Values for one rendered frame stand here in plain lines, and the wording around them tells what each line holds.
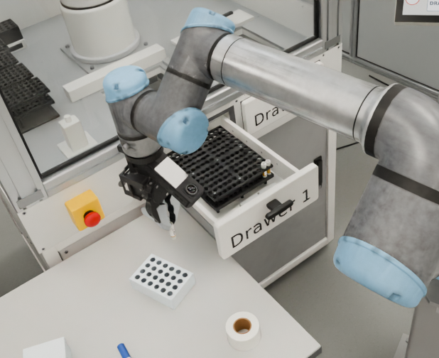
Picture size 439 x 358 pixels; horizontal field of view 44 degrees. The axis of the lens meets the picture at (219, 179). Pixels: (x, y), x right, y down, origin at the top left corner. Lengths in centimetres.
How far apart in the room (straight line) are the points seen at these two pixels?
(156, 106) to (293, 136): 93
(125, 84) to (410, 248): 50
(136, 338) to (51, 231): 35
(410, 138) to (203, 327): 71
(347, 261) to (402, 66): 258
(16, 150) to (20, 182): 8
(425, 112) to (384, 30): 252
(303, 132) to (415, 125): 112
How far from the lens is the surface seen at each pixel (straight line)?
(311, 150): 184
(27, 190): 130
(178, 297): 125
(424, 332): 159
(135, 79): 90
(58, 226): 139
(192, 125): 83
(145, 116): 87
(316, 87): 72
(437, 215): 66
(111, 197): 141
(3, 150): 123
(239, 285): 127
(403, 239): 65
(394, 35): 315
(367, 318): 213
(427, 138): 66
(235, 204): 133
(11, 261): 261
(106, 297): 132
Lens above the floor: 178
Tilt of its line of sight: 42 degrees down
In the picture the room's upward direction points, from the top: 10 degrees counter-clockwise
